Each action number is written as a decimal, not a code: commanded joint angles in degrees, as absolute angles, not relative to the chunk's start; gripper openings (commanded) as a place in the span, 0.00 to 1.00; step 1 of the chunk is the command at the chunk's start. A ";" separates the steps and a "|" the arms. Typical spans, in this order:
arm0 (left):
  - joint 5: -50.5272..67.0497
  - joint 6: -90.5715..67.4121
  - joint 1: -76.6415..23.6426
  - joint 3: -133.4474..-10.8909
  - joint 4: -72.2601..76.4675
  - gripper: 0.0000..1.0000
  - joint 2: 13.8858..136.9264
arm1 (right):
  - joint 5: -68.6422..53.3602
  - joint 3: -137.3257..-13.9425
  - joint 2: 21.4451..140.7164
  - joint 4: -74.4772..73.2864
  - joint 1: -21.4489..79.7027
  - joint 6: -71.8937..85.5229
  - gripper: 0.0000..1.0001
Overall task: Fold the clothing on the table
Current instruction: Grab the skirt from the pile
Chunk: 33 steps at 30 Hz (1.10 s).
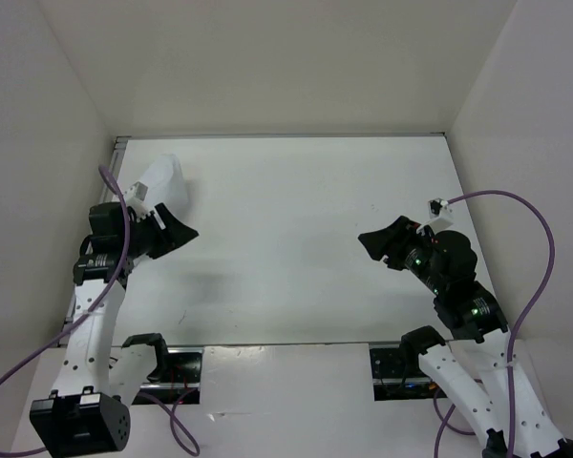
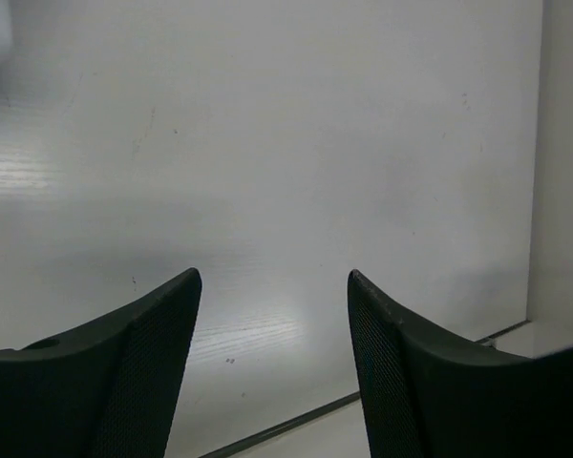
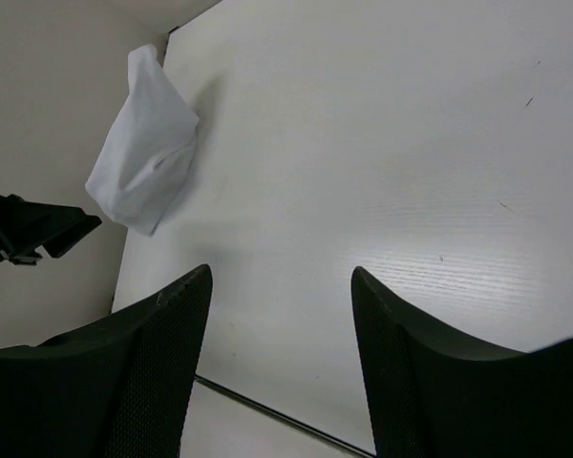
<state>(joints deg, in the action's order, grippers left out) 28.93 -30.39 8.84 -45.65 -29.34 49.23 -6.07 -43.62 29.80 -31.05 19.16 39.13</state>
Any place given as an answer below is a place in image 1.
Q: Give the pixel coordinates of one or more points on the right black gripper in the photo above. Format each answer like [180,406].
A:
[392,239]

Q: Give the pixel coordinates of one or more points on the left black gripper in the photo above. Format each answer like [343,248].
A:
[173,236]

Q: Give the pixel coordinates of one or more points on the white skirt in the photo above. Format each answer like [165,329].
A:
[163,182]

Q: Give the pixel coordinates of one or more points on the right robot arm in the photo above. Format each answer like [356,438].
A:
[498,401]

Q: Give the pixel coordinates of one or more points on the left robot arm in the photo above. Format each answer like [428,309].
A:
[87,410]

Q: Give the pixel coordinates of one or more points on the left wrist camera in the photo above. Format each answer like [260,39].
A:
[135,195]

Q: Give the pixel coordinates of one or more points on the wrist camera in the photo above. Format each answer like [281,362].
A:
[135,195]
[441,215]

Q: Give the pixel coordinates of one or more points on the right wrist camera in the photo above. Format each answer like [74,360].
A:
[441,215]

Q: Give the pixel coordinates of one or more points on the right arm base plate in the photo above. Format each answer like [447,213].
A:
[393,381]

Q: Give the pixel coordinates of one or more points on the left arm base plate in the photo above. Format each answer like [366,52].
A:
[181,380]

